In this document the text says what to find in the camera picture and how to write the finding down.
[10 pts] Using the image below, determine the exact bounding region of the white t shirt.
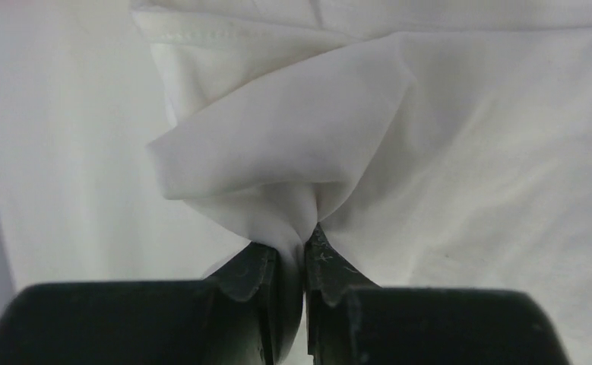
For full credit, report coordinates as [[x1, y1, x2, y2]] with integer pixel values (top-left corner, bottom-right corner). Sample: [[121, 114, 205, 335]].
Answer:
[[131, 1, 592, 364]]

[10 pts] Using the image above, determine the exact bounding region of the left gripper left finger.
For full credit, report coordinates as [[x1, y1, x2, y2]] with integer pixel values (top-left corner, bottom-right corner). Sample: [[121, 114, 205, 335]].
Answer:
[[0, 243, 278, 364]]

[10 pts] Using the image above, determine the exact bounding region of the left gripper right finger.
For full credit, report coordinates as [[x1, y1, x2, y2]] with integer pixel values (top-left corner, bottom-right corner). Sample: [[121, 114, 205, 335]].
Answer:
[[305, 227, 569, 364]]

